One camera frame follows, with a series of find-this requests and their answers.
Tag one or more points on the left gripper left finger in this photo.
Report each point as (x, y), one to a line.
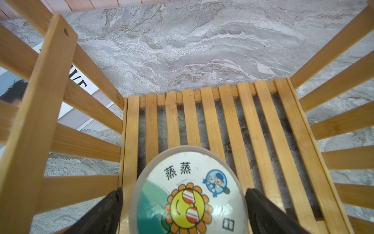
(103, 218)

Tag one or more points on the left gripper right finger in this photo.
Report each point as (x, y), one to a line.
(267, 218)

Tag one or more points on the bamboo two-tier shelf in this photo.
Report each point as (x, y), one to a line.
(259, 130)

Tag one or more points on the Loewe magazine book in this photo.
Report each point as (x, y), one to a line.
(32, 130)

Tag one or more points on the glass jar sunflower lid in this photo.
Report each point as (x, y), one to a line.
(188, 190)

